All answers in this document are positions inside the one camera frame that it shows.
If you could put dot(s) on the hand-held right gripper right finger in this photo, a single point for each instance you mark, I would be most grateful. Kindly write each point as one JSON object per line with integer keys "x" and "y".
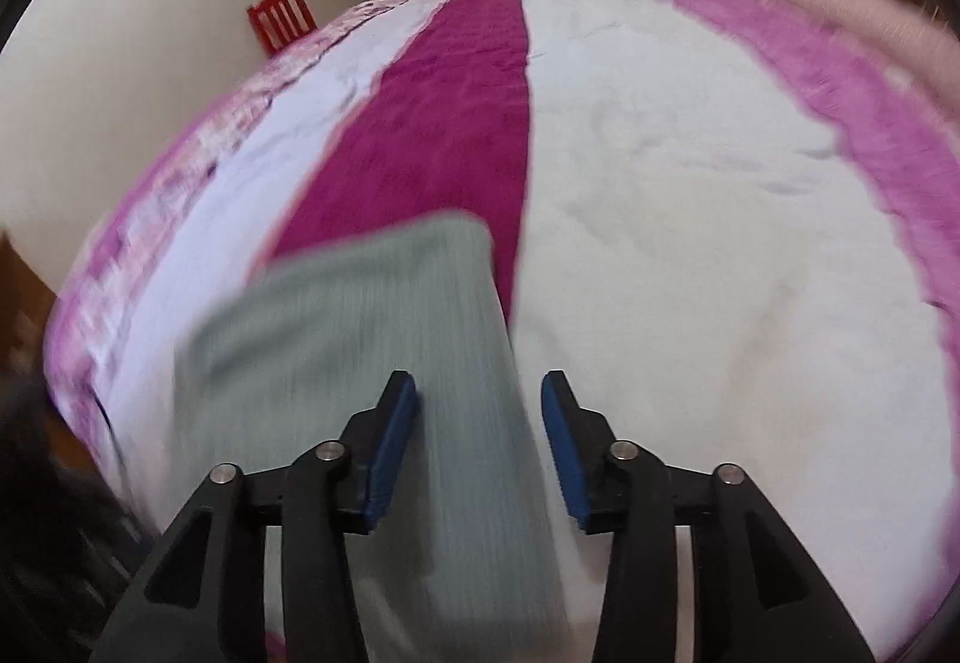
{"x": 564, "y": 445}

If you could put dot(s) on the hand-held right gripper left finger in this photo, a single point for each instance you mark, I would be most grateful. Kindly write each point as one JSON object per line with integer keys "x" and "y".
{"x": 394, "y": 445}

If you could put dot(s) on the grey-green pants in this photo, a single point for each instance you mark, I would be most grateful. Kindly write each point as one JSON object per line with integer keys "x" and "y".
{"x": 337, "y": 348}

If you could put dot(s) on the pink floral bedspread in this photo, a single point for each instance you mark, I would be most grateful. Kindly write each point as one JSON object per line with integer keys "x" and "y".
{"x": 675, "y": 258}

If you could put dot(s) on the red wooden chair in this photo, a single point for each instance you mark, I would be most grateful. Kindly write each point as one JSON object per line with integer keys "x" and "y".
{"x": 281, "y": 22}

